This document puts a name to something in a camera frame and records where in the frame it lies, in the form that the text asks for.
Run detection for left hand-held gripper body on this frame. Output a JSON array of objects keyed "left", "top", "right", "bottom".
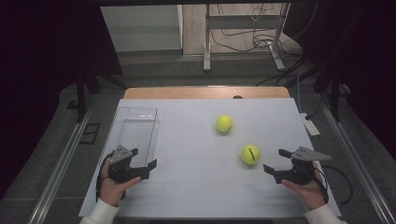
[{"left": 107, "top": 145, "right": 150, "bottom": 184}]

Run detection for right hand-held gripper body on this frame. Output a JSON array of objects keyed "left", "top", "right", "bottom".
[{"left": 274, "top": 146, "right": 332, "bottom": 187}]

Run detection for clear plastic container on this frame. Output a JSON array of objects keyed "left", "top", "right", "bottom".
[{"left": 106, "top": 105, "right": 161, "bottom": 171}]

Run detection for yellow tennis ball black mark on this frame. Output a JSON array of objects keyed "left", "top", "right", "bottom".
[{"left": 240, "top": 144, "right": 262, "bottom": 165}]

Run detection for person's left hand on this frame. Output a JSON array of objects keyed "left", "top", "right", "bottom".
[{"left": 99, "top": 160, "right": 143, "bottom": 208}]

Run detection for person's right hand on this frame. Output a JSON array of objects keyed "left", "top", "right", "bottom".
[{"left": 281, "top": 161, "right": 329, "bottom": 211}]

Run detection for white power strip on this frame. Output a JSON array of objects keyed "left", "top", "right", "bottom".
[{"left": 300, "top": 112, "right": 321, "bottom": 137}]

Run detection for white board table cover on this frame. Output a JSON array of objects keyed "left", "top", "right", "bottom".
[{"left": 78, "top": 97, "right": 342, "bottom": 218}]

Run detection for black metal stand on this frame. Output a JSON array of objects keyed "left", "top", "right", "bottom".
[
  {"left": 312, "top": 60, "right": 353, "bottom": 123},
  {"left": 65, "top": 68, "right": 129, "bottom": 124}
]

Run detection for wooden table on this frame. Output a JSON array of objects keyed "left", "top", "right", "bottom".
[{"left": 123, "top": 86, "right": 291, "bottom": 101}]

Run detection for dark curtain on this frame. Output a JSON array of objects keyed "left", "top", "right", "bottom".
[
  {"left": 283, "top": 0, "right": 396, "bottom": 162},
  {"left": 0, "top": 0, "right": 124, "bottom": 200}
]

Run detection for white cabinet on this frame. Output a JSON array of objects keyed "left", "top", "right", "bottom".
[{"left": 100, "top": 4, "right": 185, "bottom": 53}]

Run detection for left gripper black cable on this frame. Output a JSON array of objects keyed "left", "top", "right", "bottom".
[{"left": 94, "top": 150, "right": 116, "bottom": 203}]

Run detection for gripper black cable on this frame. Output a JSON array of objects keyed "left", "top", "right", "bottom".
[
  {"left": 94, "top": 150, "right": 116, "bottom": 203},
  {"left": 312, "top": 164, "right": 355, "bottom": 206}
]

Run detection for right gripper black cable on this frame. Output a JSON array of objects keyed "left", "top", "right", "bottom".
[{"left": 312, "top": 164, "right": 355, "bottom": 206}]

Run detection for black power strip cable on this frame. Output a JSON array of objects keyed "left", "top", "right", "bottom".
[{"left": 305, "top": 98, "right": 322, "bottom": 121}]

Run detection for aluminium floor rail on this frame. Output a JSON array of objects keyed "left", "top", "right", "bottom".
[
  {"left": 318, "top": 92, "right": 396, "bottom": 224},
  {"left": 27, "top": 104, "right": 96, "bottom": 224}
]

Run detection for thin white cable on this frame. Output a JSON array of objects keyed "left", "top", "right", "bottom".
[{"left": 296, "top": 73, "right": 304, "bottom": 115}]

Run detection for tangle of black floor cables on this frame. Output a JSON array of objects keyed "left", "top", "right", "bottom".
[{"left": 209, "top": 3, "right": 318, "bottom": 88}]

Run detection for grey metal desk frame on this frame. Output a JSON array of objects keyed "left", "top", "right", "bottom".
[{"left": 203, "top": 3, "right": 291, "bottom": 73}]

